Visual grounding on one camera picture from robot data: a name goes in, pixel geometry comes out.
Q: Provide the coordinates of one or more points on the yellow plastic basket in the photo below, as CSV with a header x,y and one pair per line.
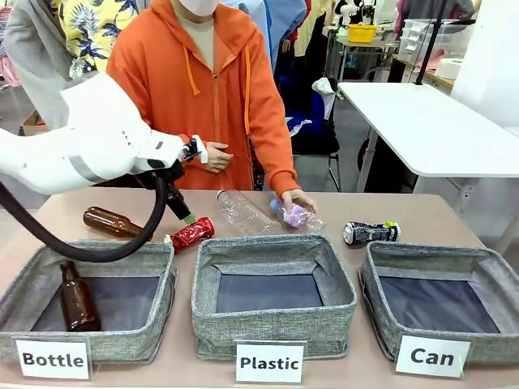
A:
x,y
361,33

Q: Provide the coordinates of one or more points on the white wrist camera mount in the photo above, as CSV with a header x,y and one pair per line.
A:
x,y
196,149

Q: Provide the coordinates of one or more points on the plastic bottle purple label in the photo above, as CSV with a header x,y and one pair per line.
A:
x,y
298,216

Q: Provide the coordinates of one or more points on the black chair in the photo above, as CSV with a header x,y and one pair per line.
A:
x,y
316,139

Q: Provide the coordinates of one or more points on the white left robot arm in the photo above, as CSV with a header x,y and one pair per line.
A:
x,y
93,138

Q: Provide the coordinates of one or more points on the crushed red can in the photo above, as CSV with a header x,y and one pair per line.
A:
x,y
191,235

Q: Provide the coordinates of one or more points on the person in orange hoodie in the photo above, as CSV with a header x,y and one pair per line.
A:
x,y
211,89

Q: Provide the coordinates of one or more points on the grey basket labelled plastic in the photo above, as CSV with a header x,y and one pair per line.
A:
x,y
271,330

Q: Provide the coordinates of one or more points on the black pole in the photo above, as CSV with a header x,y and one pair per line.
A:
x,y
430,42

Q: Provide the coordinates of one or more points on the grey basket labelled can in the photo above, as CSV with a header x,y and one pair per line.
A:
x,y
503,344

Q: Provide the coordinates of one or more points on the white plastic sign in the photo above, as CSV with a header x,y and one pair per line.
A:
x,y
269,362

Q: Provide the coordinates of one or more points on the grey basket labelled bottle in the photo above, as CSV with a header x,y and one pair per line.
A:
x,y
142,324

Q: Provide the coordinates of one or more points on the white face mask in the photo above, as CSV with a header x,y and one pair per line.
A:
x,y
194,6

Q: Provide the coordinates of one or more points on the white panel board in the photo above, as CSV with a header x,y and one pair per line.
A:
x,y
490,56

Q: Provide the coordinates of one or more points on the person left forearm orange sleeve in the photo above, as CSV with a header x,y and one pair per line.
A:
x,y
280,158

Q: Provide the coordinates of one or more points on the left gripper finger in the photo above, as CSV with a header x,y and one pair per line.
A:
x,y
187,210
177,208

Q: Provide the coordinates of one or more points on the white tissue roll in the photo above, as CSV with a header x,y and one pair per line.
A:
x,y
449,68

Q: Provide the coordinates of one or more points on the white can sign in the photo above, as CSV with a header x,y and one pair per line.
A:
x,y
432,356

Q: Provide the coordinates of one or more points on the cardboard box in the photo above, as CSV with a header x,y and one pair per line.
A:
x,y
32,123

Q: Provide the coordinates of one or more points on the clear plastic bottle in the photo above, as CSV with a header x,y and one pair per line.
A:
x,y
243,212

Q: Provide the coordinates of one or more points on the person left hand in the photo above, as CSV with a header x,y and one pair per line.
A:
x,y
299,199

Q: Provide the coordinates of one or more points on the person in grey cardigan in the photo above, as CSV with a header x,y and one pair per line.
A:
x,y
40,52

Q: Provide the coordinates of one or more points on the white bottle sign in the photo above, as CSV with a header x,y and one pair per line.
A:
x,y
53,359

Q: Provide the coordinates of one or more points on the white plastic bag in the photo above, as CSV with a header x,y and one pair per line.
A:
x,y
324,91

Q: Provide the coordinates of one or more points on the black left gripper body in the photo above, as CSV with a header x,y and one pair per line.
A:
x,y
169,178

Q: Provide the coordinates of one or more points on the person right hand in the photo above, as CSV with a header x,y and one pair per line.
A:
x,y
217,157

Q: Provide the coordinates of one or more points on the crushed black can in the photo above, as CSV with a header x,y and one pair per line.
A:
x,y
371,232

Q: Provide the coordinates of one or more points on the clear plastic drawer unit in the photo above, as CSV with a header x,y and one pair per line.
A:
x,y
421,40

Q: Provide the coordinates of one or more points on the brown glass bottle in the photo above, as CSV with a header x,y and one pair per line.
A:
x,y
78,297
109,222

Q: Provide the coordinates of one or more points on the white folding table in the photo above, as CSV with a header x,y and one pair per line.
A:
x,y
430,129

